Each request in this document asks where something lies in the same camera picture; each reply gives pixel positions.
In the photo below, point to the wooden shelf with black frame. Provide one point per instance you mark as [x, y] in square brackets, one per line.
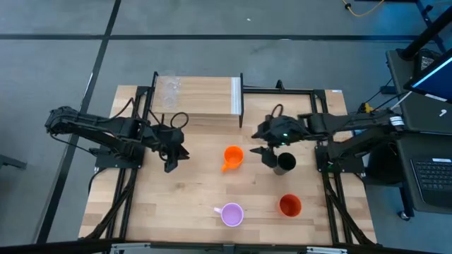
[205, 95]

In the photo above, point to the tall black cup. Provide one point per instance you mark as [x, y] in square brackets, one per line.
[286, 162]

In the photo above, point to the black power adapter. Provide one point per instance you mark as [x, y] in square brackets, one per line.
[425, 61]

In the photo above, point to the orange plastic mug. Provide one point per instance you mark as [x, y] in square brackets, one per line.
[233, 157]

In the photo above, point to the black chair base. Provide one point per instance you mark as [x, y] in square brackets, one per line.
[10, 161]

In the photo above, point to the black pole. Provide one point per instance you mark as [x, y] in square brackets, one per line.
[423, 37]

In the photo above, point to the black desk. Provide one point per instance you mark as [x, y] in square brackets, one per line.
[423, 116]

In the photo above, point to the black bar with silver brackets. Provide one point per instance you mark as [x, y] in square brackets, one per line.
[226, 248]

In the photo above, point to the black caster wheel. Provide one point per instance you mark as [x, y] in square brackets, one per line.
[404, 215]

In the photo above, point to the blue metal frame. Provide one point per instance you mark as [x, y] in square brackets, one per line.
[429, 21]

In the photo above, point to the black bin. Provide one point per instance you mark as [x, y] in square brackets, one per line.
[383, 166]

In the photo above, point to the red-orange cup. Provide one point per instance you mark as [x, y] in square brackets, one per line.
[290, 205]

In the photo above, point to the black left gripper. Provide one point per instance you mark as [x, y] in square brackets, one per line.
[166, 139]

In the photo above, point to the lilac pink plastic mug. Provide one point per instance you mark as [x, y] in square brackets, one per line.
[232, 214]

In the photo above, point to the black laptop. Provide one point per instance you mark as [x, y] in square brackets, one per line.
[434, 176]

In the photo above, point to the small clear glass cup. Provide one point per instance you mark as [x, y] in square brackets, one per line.
[173, 85]

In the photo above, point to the black aluminium table frame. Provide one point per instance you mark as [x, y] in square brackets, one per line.
[319, 98]

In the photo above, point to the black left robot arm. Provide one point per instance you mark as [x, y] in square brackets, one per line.
[102, 128]

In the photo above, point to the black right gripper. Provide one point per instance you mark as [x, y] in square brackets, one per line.
[282, 128]

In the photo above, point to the computer monitor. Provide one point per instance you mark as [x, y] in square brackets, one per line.
[434, 81]

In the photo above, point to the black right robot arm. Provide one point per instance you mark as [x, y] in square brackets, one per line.
[346, 125]

